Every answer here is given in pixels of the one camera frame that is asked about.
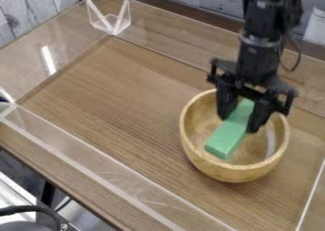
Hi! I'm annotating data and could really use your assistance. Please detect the black metal bracket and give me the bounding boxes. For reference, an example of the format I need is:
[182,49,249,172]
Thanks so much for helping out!
[36,207,80,231]

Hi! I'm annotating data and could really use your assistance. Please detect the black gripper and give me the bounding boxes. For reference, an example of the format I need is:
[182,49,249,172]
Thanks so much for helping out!
[208,36,297,133]

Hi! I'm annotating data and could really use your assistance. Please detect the black cable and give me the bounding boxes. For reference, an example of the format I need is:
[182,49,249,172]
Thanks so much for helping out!
[0,204,64,231]

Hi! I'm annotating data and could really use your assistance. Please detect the green rectangular block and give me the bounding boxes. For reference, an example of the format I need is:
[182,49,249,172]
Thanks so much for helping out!
[205,99,254,160]

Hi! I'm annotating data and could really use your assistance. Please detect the brown wooden bowl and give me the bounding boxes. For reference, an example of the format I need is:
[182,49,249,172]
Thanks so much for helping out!
[179,89,289,183]

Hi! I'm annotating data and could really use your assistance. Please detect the clear acrylic tray walls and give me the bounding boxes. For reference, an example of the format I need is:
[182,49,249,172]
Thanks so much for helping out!
[0,0,325,231]

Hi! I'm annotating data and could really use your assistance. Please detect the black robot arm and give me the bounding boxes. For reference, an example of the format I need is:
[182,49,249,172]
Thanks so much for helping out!
[208,0,304,133]

